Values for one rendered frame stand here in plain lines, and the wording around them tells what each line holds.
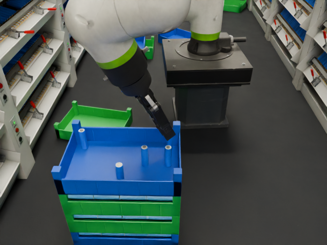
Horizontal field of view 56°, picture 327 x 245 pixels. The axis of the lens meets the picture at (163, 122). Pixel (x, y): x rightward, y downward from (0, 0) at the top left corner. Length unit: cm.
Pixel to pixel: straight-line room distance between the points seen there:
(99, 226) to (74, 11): 56
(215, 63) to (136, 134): 53
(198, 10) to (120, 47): 73
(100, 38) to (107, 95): 118
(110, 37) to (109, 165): 39
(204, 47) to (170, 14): 82
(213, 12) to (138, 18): 79
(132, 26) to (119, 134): 43
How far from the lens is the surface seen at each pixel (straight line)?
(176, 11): 53
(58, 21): 171
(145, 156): 81
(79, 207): 84
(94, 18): 56
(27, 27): 140
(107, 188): 77
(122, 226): 88
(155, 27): 53
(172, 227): 87
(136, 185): 75
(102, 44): 59
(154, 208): 81
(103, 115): 156
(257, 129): 154
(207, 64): 127
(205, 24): 130
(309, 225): 122
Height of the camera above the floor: 92
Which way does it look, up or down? 37 degrees down
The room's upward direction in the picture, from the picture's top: straight up
